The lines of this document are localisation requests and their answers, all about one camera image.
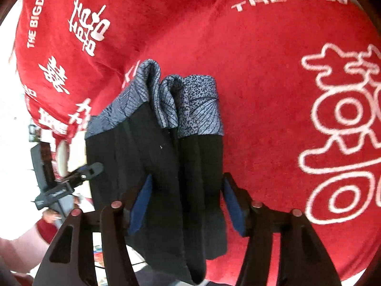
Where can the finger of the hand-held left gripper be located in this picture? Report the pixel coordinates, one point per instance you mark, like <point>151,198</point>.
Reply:
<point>86,172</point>

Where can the red printed blanket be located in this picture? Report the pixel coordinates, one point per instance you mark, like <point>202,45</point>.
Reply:
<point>253,65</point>

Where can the black pants with patterned waistband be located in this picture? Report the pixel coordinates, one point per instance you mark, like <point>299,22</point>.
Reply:
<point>166,169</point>

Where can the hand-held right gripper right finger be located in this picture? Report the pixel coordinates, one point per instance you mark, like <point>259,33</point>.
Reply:
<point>235,211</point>

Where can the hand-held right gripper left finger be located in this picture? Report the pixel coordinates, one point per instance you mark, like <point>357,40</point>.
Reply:
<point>141,208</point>

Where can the person's left hand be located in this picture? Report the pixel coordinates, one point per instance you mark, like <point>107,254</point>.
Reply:
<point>53,215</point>

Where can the person's left forearm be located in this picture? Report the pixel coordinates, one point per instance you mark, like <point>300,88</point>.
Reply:
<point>20,250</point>

